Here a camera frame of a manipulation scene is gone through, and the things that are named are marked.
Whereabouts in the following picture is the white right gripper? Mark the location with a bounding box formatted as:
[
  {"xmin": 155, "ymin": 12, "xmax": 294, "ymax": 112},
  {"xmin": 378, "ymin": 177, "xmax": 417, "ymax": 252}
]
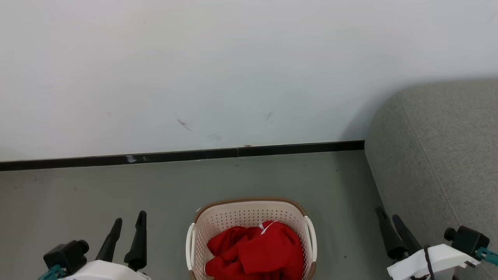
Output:
[{"xmin": 375, "ymin": 206, "xmax": 481, "ymax": 280}]

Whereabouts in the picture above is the black wall baseboard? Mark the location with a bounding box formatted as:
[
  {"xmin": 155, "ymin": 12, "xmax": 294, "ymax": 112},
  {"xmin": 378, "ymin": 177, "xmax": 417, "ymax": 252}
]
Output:
[{"xmin": 0, "ymin": 140, "xmax": 365, "ymax": 172}]

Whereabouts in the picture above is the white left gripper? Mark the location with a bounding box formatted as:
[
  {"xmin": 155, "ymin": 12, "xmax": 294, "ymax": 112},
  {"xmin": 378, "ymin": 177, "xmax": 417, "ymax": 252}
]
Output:
[{"xmin": 58, "ymin": 211, "xmax": 152, "ymax": 280}]

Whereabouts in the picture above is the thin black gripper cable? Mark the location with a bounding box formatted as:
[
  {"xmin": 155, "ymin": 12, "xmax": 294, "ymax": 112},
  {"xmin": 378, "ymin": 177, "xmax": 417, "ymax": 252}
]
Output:
[{"xmin": 423, "ymin": 246, "xmax": 435, "ymax": 280}]

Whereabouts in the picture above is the grey fabric sofa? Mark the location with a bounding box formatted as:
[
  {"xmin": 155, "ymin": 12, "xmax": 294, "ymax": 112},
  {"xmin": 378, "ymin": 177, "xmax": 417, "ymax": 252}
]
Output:
[{"xmin": 364, "ymin": 79, "xmax": 498, "ymax": 280}]

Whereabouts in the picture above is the cream perforated laundry basket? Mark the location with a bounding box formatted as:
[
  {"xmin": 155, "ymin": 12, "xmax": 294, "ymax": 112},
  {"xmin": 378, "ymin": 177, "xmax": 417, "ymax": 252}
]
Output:
[{"xmin": 186, "ymin": 196, "xmax": 318, "ymax": 280}]

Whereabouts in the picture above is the red garment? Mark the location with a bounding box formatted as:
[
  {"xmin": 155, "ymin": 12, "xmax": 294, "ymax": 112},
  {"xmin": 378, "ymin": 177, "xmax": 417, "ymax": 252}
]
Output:
[{"xmin": 204, "ymin": 220, "xmax": 306, "ymax": 280}]

